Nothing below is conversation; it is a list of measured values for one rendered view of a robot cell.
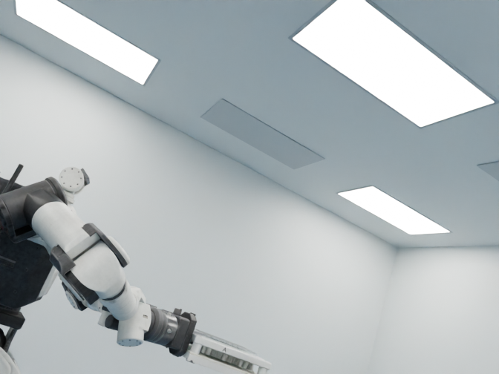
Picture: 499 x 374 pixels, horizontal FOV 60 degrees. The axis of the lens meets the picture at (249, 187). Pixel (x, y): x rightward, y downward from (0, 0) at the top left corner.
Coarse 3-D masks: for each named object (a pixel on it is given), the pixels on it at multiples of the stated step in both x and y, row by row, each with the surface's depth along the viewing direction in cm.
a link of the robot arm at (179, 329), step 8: (168, 312) 118; (184, 312) 126; (168, 320) 116; (176, 320) 119; (184, 320) 122; (192, 320) 123; (168, 328) 115; (176, 328) 117; (184, 328) 122; (192, 328) 124; (160, 336) 114; (168, 336) 115; (176, 336) 119; (184, 336) 122; (160, 344) 117; (168, 344) 119; (176, 344) 120; (184, 344) 121; (176, 352) 121; (184, 352) 122
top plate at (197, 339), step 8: (192, 336) 125; (200, 336) 124; (200, 344) 122; (208, 344) 122; (216, 344) 123; (224, 352) 123; (232, 352) 124; (240, 352) 125; (248, 360) 125; (256, 360) 126; (264, 360) 130
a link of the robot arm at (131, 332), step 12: (144, 312) 112; (156, 312) 115; (108, 324) 111; (120, 324) 108; (132, 324) 108; (144, 324) 110; (156, 324) 113; (120, 336) 106; (132, 336) 106; (144, 336) 113; (156, 336) 113
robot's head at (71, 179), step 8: (64, 168) 126; (72, 168) 126; (64, 176) 125; (72, 176) 126; (80, 176) 127; (64, 184) 125; (72, 184) 126; (80, 184) 126; (72, 192) 129; (72, 200) 128
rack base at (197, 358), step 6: (186, 354) 123; (192, 354) 121; (192, 360) 120; (198, 360) 121; (204, 360) 121; (210, 360) 122; (216, 360) 125; (204, 366) 121; (210, 366) 121; (216, 366) 122; (222, 366) 122; (228, 366) 123; (222, 372) 122; (228, 372) 123; (234, 372) 123; (240, 372) 124; (246, 372) 124; (252, 372) 133
